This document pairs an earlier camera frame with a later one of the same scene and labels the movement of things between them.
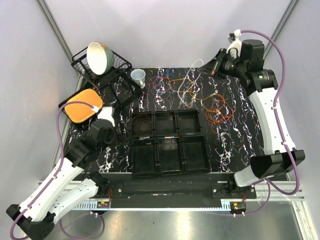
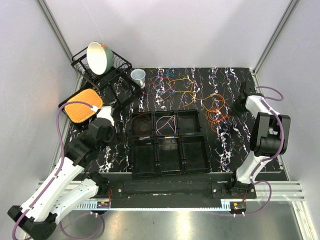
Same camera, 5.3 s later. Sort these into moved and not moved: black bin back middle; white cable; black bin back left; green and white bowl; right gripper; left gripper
Moved: right gripper; white cable
Not moved: black bin back left; black bin back middle; left gripper; green and white bowl
